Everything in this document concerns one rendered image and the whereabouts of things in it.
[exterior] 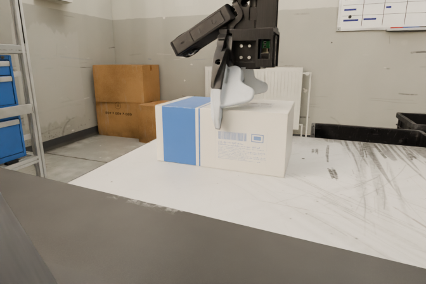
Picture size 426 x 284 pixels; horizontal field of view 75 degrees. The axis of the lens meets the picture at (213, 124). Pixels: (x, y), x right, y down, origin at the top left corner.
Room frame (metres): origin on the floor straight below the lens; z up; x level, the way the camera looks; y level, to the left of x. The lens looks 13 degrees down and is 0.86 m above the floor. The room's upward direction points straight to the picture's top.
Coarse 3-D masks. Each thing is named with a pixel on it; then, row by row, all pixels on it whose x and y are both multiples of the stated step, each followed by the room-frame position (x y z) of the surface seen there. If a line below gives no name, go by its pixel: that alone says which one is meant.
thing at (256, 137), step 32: (192, 96) 0.53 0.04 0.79; (160, 128) 0.42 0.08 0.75; (192, 128) 0.41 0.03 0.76; (224, 128) 0.39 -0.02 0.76; (256, 128) 0.37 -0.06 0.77; (288, 128) 0.38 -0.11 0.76; (160, 160) 0.43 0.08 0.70; (192, 160) 0.41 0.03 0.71; (224, 160) 0.39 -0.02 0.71; (256, 160) 0.37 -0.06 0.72; (288, 160) 0.42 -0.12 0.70
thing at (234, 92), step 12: (228, 72) 0.41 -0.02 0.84; (240, 72) 0.40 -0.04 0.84; (228, 84) 0.39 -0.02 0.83; (240, 84) 0.39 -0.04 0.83; (216, 96) 0.38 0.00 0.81; (228, 96) 0.38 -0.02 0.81; (240, 96) 0.38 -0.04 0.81; (252, 96) 0.37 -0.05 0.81; (216, 108) 0.38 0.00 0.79; (216, 120) 0.38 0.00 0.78
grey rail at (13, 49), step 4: (0, 44) 1.46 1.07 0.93; (4, 44) 1.48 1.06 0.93; (8, 44) 1.50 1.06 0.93; (12, 44) 1.52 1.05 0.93; (0, 48) 1.46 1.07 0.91; (4, 48) 1.48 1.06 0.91; (8, 48) 1.49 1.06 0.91; (12, 48) 1.51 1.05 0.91; (16, 48) 1.53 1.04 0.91; (20, 48) 1.55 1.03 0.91; (0, 52) 1.45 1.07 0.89; (4, 52) 1.47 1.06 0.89; (8, 52) 1.49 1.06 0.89; (12, 52) 1.51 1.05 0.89; (16, 52) 1.53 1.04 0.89; (20, 52) 1.55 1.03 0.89
